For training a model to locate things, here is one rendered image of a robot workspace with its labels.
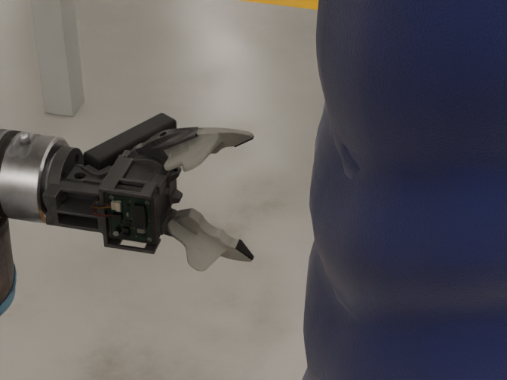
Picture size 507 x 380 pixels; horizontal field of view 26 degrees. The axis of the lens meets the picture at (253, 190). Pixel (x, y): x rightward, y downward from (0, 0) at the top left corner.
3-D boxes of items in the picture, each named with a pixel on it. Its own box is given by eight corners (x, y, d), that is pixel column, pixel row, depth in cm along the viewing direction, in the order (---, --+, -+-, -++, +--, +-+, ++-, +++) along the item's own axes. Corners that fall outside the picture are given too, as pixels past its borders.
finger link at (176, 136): (214, 161, 107) (148, 194, 111) (219, 151, 108) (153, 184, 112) (185, 124, 105) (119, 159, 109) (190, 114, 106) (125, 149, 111)
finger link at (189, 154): (241, 163, 101) (166, 200, 105) (256, 130, 106) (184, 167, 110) (222, 138, 100) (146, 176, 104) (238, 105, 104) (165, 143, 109)
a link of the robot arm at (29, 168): (40, 186, 119) (29, 109, 113) (82, 192, 118) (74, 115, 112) (5, 236, 112) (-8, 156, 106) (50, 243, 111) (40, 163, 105)
